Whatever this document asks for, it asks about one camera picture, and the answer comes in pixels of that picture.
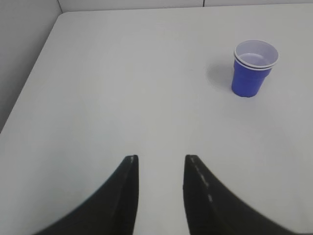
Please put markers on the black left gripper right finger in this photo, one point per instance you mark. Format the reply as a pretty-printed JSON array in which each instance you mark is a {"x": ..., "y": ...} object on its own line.
[{"x": 212, "y": 209}]

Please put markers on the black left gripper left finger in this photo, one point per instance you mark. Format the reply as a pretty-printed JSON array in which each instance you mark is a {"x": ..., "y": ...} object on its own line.
[{"x": 111, "y": 210}]

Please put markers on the blue paper cup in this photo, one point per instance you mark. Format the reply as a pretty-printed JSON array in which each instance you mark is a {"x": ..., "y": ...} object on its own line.
[{"x": 253, "y": 62}]

